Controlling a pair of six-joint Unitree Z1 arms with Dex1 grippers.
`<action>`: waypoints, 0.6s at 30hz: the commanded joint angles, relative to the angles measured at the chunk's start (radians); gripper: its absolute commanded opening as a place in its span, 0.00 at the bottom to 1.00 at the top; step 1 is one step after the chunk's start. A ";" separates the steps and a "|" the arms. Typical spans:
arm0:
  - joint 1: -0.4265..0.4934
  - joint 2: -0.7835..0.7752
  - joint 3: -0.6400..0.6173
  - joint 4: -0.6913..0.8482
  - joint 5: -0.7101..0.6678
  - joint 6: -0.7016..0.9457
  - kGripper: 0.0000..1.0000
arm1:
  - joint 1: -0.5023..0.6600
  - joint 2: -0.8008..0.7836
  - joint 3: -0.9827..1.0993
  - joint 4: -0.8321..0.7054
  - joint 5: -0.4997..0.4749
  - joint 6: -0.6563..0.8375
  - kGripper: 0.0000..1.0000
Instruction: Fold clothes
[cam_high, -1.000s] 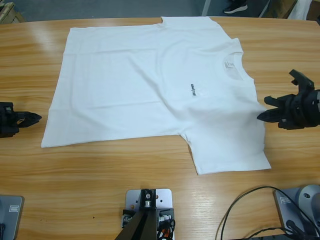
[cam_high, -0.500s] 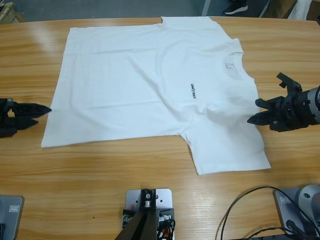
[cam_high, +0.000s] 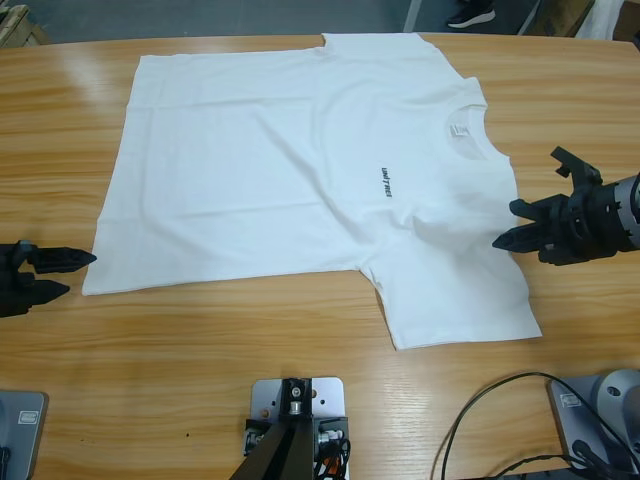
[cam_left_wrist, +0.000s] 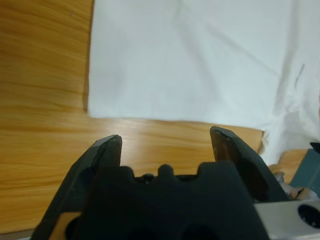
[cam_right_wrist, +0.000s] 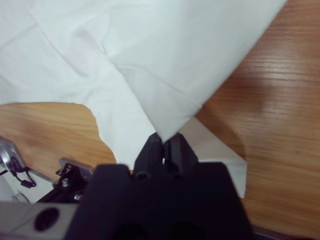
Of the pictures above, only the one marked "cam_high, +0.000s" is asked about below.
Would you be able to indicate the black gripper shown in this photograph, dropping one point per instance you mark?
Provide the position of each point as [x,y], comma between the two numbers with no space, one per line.
[585,225]
[15,285]

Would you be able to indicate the white t-shirt with black logo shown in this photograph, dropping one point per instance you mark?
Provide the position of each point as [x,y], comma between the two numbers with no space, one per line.
[250,175]

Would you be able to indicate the brown cardboard box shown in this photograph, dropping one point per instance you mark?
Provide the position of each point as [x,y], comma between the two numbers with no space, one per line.
[555,17]

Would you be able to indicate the black sneaker with white sole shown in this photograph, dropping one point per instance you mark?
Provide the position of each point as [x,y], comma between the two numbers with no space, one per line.
[470,17]

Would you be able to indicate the white bag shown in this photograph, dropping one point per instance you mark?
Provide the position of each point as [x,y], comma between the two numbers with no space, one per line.
[600,20]

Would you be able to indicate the white metal pole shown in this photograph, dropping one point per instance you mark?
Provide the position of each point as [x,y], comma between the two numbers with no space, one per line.
[411,15]

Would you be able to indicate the wooden pallet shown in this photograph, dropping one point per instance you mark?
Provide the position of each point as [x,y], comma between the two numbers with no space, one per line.
[20,30]

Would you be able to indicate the black clamp with silver knob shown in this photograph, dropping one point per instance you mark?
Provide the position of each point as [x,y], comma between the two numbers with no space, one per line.
[256,440]
[330,435]

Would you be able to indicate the black gripper side bracket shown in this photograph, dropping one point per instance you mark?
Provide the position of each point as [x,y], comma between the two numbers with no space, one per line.
[575,165]

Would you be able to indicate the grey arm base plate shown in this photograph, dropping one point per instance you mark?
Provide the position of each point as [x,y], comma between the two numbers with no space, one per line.
[562,425]
[25,450]

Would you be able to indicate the white mount block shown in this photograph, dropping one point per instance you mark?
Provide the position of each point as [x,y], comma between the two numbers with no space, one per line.
[330,395]

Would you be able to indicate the dark camera post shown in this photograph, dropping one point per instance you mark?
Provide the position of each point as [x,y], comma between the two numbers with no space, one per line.
[285,460]

